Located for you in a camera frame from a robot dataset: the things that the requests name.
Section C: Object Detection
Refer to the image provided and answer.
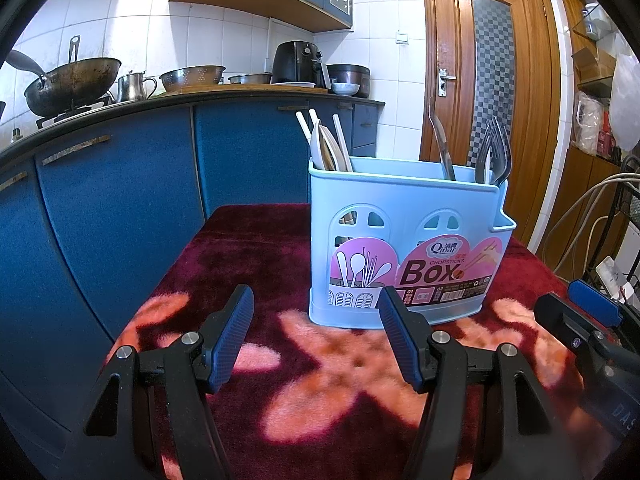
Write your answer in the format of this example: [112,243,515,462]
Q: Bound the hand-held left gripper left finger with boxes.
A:
[70,284,256,480]

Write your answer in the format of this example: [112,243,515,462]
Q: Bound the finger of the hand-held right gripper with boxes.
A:
[534,292,618,357]
[567,280,626,328]

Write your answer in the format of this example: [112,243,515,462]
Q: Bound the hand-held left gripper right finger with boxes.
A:
[377,285,583,480]

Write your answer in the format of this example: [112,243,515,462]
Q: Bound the light blue utensil holder box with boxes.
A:
[307,156,517,328]

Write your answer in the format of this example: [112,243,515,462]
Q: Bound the beige plastic fork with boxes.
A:
[474,130,493,185]

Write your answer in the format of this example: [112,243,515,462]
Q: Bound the metal table knife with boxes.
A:
[428,96,457,182]

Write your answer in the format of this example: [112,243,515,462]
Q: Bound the beige plastic spoon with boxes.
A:
[310,119,351,172]

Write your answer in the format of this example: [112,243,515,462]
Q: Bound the white power strip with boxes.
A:
[595,256,640,306]

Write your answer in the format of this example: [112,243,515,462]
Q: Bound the black metal rack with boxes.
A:
[580,152,640,306]

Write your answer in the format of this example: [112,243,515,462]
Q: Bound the dark red floral blanket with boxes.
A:
[112,203,608,480]

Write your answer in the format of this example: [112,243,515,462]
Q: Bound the wooden shelf unit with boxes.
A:
[555,0,640,281]

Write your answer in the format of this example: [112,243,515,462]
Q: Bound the blue kitchen base cabinets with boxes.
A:
[0,100,386,441]

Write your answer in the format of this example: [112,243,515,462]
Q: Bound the clear plastic bag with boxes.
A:
[575,91,607,156]

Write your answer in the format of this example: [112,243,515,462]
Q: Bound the white plastic bag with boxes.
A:
[611,50,640,153]

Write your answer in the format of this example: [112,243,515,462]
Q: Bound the cardboard box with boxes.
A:
[571,47,616,83]

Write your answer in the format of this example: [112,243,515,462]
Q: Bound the black kitchen countertop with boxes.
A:
[0,87,387,161]

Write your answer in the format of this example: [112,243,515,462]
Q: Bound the steel colander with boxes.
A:
[158,64,227,93]

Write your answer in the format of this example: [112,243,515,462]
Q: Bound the steel pitcher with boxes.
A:
[116,70,158,103]

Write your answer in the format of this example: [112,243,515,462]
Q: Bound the black rice cooker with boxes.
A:
[326,63,372,98]

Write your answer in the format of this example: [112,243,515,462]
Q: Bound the glass jar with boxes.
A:
[581,3,615,41]

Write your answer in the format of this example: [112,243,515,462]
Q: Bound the gas stove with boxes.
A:
[34,92,116,129]

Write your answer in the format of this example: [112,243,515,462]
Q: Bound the black air fryer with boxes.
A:
[271,41,331,90]

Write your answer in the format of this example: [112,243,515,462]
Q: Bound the black wok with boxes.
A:
[23,57,122,118]

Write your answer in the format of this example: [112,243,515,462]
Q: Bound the wooden door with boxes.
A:
[419,0,563,256]

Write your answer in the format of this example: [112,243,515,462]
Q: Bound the white cable bundle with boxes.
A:
[537,172,640,281]

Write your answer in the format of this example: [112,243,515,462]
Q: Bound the metal door handle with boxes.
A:
[436,69,458,97]

